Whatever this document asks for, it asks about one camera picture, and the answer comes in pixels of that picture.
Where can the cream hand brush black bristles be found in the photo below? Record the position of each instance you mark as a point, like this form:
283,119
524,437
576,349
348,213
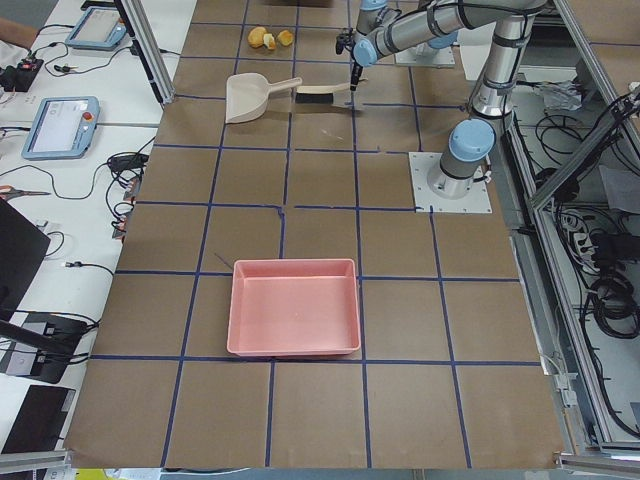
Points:
319,94

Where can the golden bread chunk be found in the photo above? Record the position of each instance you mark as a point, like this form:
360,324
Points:
285,38

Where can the torn bread piece white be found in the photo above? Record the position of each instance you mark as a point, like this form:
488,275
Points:
269,41

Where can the round bread roll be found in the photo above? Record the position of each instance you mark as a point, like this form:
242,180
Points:
255,36

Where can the beige plastic dustpan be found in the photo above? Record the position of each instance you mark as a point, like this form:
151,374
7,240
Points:
247,95

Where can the person forearm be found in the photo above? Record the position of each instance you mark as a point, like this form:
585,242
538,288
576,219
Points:
17,34

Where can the pink plastic bin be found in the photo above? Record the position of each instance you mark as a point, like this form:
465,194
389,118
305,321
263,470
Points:
294,307

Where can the crumpled white paper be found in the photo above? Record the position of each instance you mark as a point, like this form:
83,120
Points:
560,96

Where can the black power adapter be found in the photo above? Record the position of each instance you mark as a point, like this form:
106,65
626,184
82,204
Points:
127,161

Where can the blue teach pendant far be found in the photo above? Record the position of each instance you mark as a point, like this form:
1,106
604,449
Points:
99,28

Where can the blue teach pendant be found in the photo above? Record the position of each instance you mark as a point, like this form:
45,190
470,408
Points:
99,28
63,128

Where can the blue teach pendant near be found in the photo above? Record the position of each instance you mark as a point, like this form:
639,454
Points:
63,128

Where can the black electronics box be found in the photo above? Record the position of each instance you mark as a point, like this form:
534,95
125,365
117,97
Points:
21,77

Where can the black monitor stand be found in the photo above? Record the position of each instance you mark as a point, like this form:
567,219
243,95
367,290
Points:
36,343

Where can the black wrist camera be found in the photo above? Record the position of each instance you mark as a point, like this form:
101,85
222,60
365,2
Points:
344,41

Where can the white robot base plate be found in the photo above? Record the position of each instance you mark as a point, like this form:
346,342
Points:
435,192

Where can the aluminium frame post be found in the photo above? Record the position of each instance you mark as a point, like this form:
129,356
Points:
139,29

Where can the orange handled scissors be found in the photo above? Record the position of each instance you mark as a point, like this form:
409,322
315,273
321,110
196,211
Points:
8,192

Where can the aluminium frame rail right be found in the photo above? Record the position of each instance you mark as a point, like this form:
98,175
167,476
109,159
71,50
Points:
588,216

